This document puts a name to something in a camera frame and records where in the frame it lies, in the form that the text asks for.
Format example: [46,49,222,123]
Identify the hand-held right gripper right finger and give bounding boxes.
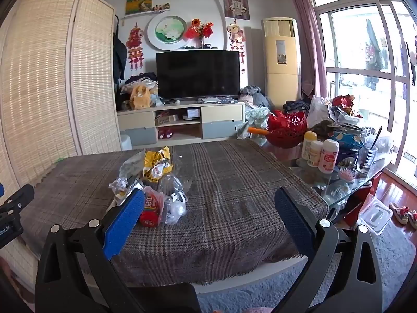
[274,187,389,313]

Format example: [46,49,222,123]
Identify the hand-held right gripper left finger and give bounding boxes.
[35,188,146,313]

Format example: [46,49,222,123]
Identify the red snack packet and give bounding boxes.
[139,187,165,227]

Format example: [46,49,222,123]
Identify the white paper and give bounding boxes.
[108,177,144,203]

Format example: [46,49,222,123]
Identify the clear plastic bag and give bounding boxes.
[164,194,188,225]

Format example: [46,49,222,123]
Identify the silver foil packet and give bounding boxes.
[118,151,146,179]

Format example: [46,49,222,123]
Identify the clear plastic packaging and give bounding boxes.
[159,173,193,200]

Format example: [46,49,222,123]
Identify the yellow wrapper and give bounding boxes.
[143,146,175,183]

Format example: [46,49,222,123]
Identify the glass side table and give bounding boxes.
[261,143,397,223]

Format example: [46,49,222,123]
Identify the grey plaid blanket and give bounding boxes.
[20,139,329,279]

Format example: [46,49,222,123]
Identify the small white bottle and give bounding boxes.
[307,140,324,168]

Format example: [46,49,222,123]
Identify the pink hairbrush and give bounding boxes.
[338,166,358,183]

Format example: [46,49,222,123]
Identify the pink-labelled white bottle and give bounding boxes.
[318,139,340,174]

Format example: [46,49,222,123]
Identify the yellow-capped white bottle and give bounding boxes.
[301,131,318,160]

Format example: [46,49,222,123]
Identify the clear plastic container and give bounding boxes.
[358,197,393,236]

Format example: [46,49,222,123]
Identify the blue round tin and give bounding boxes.
[327,130,364,170]

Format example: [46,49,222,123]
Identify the red plastic basket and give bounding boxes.
[265,110,309,149]

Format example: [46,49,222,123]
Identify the grey fluffy rug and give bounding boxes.
[195,228,408,313]

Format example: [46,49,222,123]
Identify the ribbed glass cup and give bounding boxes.
[356,141,379,174]

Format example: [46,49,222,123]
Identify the floral green cloth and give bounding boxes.
[235,106,275,141]

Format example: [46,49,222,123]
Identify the bamboo folding screen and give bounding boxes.
[0,0,124,297]

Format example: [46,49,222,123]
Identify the small cardboard boxes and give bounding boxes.
[155,112,178,125]

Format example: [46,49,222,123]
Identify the white plastic bag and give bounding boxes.
[308,96,333,128]

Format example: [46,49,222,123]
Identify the dark clothes heap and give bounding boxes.
[282,99,310,115]

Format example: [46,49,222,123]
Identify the black straw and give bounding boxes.
[369,126,384,151]

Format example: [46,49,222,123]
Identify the yellow plush toy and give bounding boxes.
[129,84,153,111]

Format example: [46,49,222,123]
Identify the beige television cabinet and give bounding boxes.
[116,101,246,147]

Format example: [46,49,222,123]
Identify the red snack bag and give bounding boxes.
[332,94,356,108]

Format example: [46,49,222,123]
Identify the grey clothes pile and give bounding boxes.
[239,85,275,110]

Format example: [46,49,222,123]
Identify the cream standing air conditioner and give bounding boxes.
[262,17,302,105]

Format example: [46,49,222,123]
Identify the pile of folded clothes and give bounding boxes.
[120,72,161,111]

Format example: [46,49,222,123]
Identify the black television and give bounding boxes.
[156,50,242,100]

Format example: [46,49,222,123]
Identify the dark hanging jacket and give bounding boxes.
[112,14,128,83]

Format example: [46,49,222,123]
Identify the red hanging ornament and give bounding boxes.
[226,23,247,73]
[125,23,146,71]

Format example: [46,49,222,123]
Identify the pink curtain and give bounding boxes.
[287,0,328,98]

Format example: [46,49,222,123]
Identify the white framed window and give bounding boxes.
[307,0,417,174]

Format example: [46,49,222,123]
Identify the vase of red flowers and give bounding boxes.
[184,18,215,49]

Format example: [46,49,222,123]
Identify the round white wall plaque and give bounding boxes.
[146,15,191,51]

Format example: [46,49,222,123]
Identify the landscape wall painting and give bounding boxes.
[125,0,154,15]

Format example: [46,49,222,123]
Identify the reddish wall picture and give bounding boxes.
[223,0,251,21]

